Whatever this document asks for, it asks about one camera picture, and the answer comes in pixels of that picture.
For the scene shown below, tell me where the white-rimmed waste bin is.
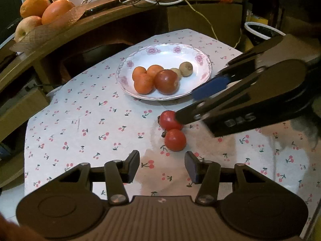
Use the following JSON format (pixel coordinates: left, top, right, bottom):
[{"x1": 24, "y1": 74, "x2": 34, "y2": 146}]
[{"x1": 244, "y1": 22, "x2": 286, "y2": 47}]

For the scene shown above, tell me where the small orange mandarin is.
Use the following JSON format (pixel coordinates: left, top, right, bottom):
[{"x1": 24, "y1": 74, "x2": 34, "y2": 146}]
[
  {"x1": 134, "y1": 73, "x2": 154, "y2": 95},
  {"x1": 147, "y1": 65, "x2": 165, "y2": 78},
  {"x1": 132, "y1": 66, "x2": 147, "y2": 81}
]

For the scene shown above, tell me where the yellow cable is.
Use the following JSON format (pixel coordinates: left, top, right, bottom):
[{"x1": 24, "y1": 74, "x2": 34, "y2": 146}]
[{"x1": 185, "y1": 0, "x2": 243, "y2": 49}]

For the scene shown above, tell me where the yellow-red apple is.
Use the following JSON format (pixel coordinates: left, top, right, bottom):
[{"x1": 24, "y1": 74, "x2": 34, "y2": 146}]
[{"x1": 14, "y1": 16, "x2": 43, "y2": 43}]

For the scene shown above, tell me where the cherry print tablecloth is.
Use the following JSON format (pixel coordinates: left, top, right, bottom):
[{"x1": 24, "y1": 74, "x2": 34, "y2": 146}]
[{"x1": 24, "y1": 29, "x2": 319, "y2": 241}]

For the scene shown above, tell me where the leaf-shaped wooden fruit tray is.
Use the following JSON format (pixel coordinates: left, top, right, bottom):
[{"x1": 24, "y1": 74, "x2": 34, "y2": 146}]
[{"x1": 9, "y1": 4, "x2": 87, "y2": 53}]

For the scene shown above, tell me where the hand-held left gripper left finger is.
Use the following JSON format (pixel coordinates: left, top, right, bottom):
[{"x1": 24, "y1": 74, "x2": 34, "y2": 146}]
[{"x1": 45, "y1": 150, "x2": 140, "y2": 205}]

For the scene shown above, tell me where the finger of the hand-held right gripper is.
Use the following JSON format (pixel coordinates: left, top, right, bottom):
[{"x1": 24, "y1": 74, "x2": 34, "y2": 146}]
[
  {"x1": 175, "y1": 66, "x2": 272, "y2": 125},
  {"x1": 191, "y1": 36, "x2": 285, "y2": 101}
]

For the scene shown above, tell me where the black remote control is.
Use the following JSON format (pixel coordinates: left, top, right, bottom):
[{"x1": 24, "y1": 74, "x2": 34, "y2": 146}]
[{"x1": 83, "y1": 0, "x2": 128, "y2": 15}]

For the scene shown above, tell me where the small red tomato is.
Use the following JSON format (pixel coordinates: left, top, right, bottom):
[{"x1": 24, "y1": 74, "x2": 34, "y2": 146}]
[
  {"x1": 159, "y1": 110, "x2": 183, "y2": 130},
  {"x1": 165, "y1": 129, "x2": 187, "y2": 152}
]

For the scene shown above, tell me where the large orange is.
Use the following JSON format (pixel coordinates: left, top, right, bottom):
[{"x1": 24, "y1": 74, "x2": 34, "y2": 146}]
[
  {"x1": 41, "y1": 0, "x2": 76, "y2": 26},
  {"x1": 20, "y1": 0, "x2": 50, "y2": 18}
]

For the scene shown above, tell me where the large dark red tomato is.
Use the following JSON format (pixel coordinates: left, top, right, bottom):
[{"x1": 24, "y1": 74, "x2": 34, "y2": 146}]
[{"x1": 154, "y1": 69, "x2": 180, "y2": 95}]

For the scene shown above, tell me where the white floral plate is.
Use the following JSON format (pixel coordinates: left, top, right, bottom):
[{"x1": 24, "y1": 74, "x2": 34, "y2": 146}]
[{"x1": 116, "y1": 43, "x2": 212, "y2": 101}]

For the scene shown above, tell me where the dark shelf unit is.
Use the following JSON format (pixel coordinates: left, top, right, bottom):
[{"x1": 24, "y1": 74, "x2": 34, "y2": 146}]
[{"x1": 241, "y1": 0, "x2": 287, "y2": 31}]

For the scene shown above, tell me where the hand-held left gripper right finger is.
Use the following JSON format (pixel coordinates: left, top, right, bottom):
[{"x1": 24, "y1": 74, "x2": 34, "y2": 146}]
[{"x1": 185, "y1": 151, "x2": 279, "y2": 205}]

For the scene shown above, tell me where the black television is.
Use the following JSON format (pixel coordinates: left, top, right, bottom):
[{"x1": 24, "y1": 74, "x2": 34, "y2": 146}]
[{"x1": 0, "y1": 0, "x2": 23, "y2": 49}]

